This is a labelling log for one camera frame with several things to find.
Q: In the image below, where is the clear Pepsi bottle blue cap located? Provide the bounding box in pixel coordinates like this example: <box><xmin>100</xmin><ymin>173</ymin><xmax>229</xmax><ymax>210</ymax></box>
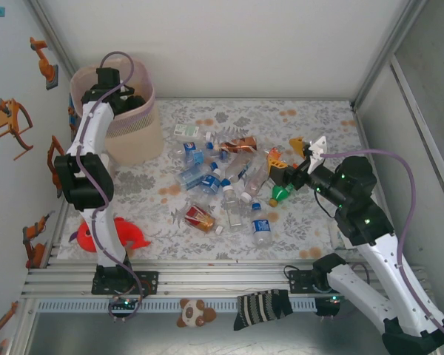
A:
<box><xmin>172</xmin><ymin>140</ymin><xmax>214</xmax><ymax>155</ymax></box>

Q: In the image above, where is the orange gripper wall model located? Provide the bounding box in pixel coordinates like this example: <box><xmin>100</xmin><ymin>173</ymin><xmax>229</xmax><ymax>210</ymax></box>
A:
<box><xmin>0</xmin><ymin>98</ymin><xmax>34</xmax><ymax>160</ymax></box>

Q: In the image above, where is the green bottle yellow cap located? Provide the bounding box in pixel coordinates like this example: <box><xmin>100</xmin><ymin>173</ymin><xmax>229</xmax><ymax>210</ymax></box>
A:
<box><xmin>269</xmin><ymin>183</ymin><xmax>297</xmax><ymax>207</ymax></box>

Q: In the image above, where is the clear bottle light blue label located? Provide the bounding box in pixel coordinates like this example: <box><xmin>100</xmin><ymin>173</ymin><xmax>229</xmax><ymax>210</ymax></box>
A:
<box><xmin>181</xmin><ymin>149</ymin><xmax>227</xmax><ymax>167</ymax></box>

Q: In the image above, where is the copper brown label bottle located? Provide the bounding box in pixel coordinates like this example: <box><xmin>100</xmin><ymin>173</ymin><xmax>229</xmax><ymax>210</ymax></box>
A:
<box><xmin>212</xmin><ymin>135</ymin><xmax>258</xmax><ymax>155</ymax></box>

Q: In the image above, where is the red yellow label tea bottle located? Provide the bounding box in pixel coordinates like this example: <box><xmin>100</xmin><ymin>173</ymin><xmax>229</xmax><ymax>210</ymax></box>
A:
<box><xmin>183</xmin><ymin>205</ymin><xmax>225</xmax><ymax>234</ymax></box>

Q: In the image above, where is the crumpled paper wrapper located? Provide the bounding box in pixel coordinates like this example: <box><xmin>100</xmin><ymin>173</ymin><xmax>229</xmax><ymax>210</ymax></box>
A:
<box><xmin>329</xmin><ymin>217</ymin><xmax>356</xmax><ymax>252</ymax></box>

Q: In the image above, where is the floral table mat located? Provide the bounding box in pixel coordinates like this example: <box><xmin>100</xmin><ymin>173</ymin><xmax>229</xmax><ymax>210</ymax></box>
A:
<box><xmin>57</xmin><ymin>98</ymin><xmax>399</xmax><ymax>262</ymax></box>

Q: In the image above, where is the clear bottle blue white label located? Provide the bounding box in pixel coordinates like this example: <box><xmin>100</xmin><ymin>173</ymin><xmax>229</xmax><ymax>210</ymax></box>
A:
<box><xmin>250</xmin><ymin>202</ymin><xmax>274</xmax><ymax>248</ymax></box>

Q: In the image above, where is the clear pinkish bottle white cap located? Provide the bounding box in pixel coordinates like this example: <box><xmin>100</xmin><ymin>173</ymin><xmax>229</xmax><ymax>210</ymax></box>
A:
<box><xmin>240</xmin><ymin>157</ymin><xmax>275</xmax><ymax>203</ymax></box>

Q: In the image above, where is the clear bottle pale blue label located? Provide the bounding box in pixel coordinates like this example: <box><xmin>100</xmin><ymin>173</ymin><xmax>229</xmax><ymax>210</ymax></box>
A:
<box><xmin>173</xmin><ymin>162</ymin><xmax>220</xmax><ymax>192</ymax></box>

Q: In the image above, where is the aluminium frame post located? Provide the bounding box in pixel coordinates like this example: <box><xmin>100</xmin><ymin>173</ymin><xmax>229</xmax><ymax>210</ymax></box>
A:
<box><xmin>25</xmin><ymin>0</ymin><xmax>81</xmax><ymax>81</ymax></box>
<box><xmin>351</xmin><ymin>0</ymin><xmax>430</xmax><ymax>112</ymax></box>

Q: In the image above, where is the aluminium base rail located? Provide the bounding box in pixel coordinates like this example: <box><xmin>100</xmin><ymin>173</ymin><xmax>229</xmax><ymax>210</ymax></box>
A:
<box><xmin>20</xmin><ymin>258</ymin><xmax>436</xmax><ymax>297</ymax></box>

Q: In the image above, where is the black white striped sock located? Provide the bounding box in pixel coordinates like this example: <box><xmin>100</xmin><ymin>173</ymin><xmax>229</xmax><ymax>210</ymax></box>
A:
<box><xmin>232</xmin><ymin>289</ymin><xmax>294</xmax><ymax>331</ymax></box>

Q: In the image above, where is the white slotted cable duct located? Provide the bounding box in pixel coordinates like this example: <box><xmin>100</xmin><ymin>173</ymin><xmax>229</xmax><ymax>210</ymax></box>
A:
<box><xmin>35</xmin><ymin>298</ymin><xmax>319</xmax><ymax>314</ymax></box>

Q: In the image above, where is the clear square bottle white cap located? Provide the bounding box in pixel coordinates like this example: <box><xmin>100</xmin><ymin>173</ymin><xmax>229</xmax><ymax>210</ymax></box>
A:
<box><xmin>221</xmin><ymin>183</ymin><xmax>243</xmax><ymax>232</ymax></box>

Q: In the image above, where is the red plush monster toy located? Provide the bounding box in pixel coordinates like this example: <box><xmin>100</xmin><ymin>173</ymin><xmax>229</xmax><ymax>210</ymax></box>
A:
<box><xmin>69</xmin><ymin>217</ymin><xmax>152</xmax><ymax>254</ymax></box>

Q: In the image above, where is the small bottle dark blue label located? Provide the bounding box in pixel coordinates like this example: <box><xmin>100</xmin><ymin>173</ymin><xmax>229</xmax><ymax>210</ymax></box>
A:
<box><xmin>198</xmin><ymin>168</ymin><xmax>223</xmax><ymax>196</ymax></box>

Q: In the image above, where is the clear bottle green white label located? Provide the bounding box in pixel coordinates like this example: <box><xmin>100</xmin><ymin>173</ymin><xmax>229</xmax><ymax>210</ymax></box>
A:
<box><xmin>172</xmin><ymin>124</ymin><xmax>214</xmax><ymax>142</ymax></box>

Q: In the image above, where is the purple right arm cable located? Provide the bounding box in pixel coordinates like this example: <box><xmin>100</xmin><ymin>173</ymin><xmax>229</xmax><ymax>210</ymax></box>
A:
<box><xmin>322</xmin><ymin>149</ymin><xmax>444</xmax><ymax>339</ymax></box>

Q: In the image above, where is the orange curved wall model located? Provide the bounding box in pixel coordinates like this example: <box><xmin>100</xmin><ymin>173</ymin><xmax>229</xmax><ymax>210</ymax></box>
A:
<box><xmin>0</xmin><ymin>301</ymin><xmax>19</xmax><ymax>351</ymax></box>

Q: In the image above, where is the orange clamp wall model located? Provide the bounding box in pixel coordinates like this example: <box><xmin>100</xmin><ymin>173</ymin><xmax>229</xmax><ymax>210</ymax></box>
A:
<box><xmin>46</xmin><ymin>135</ymin><xmax>70</xmax><ymax>199</ymax></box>

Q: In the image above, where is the beige ribbed waste bin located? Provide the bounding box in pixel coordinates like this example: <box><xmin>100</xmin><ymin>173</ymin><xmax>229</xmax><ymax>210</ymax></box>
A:
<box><xmin>70</xmin><ymin>65</ymin><xmax>164</xmax><ymax>166</ymax></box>

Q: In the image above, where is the brown white panda plush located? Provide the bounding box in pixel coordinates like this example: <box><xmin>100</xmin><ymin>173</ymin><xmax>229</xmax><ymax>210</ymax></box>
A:
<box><xmin>176</xmin><ymin>297</ymin><xmax>218</xmax><ymax>329</ymax></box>

